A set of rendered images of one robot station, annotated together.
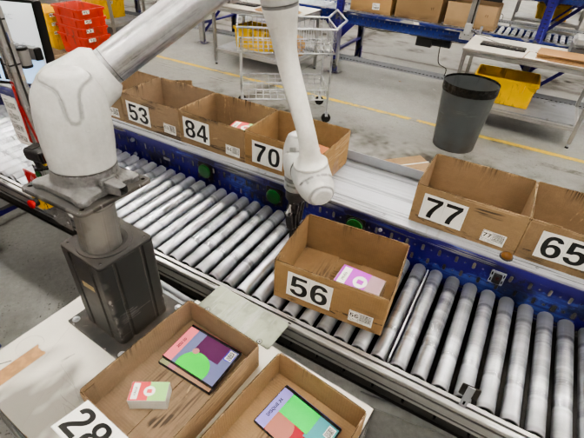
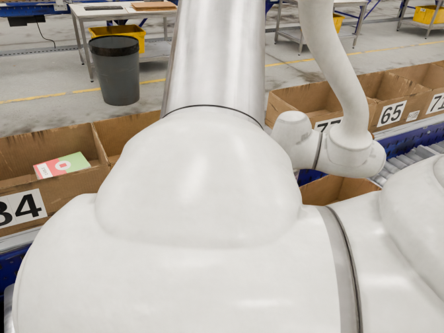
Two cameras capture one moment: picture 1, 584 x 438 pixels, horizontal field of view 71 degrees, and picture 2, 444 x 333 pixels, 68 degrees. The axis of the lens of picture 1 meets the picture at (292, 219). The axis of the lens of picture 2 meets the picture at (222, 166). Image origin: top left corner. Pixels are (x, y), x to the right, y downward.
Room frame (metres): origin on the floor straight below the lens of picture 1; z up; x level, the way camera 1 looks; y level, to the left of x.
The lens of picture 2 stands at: (0.95, 0.73, 1.64)
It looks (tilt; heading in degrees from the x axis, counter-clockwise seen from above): 36 degrees down; 302
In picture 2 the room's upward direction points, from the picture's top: 3 degrees clockwise
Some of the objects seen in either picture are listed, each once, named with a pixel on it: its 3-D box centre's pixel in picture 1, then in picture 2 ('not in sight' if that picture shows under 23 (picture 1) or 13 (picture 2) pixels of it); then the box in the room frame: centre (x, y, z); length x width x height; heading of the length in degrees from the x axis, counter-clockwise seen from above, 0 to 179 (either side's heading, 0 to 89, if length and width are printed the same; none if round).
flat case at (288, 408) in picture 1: (297, 425); not in sight; (0.53, -0.05, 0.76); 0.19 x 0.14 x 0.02; 52
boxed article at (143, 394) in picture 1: (149, 395); not in sight; (0.58, 0.35, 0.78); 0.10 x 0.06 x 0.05; 93
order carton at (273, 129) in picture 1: (297, 147); (157, 149); (1.71, -0.01, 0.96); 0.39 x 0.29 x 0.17; 62
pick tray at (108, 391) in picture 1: (176, 376); not in sight; (0.63, 0.29, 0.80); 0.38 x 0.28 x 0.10; 147
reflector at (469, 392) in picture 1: (466, 397); not in sight; (0.63, -0.51, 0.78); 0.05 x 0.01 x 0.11; 62
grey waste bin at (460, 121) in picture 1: (461, 114); (117, 71); (3.85, -1.59, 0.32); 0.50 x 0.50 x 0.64
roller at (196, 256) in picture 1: (224, 232); not in sight; (1.35, 0.28, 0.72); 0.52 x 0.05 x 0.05; 152
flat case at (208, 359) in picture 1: (202, 355); not in sight; (0.72, 0.24, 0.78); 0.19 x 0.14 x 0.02; 61
